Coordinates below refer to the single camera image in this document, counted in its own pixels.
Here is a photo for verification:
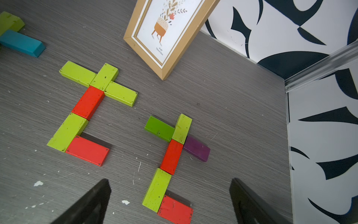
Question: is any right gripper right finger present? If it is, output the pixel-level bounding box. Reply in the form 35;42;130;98
229;178;290;224

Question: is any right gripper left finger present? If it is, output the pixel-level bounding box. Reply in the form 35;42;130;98
52;179;112;224

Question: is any lime block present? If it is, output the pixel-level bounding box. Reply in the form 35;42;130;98
90;63;119;91
104;81;138;107
0;11;25;36
142;168;172;213
172;114;192;145
47;113;89;152
59;61;97;87

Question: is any red block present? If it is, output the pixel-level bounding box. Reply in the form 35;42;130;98
160;139;184;175
66;135;110;166
157;195;194;224
71;86;105;121

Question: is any purple block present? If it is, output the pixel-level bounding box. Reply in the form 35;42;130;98
184;136;211;162

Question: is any green block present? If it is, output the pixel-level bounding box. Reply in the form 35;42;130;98
144;116;175;142

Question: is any lime block top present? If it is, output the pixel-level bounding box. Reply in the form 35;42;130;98
59;61;97;87

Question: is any teal block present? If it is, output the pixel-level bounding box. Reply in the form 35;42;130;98
1;30;46;57

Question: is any wooden picture frame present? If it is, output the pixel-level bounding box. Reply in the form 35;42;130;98
124;1;218;80

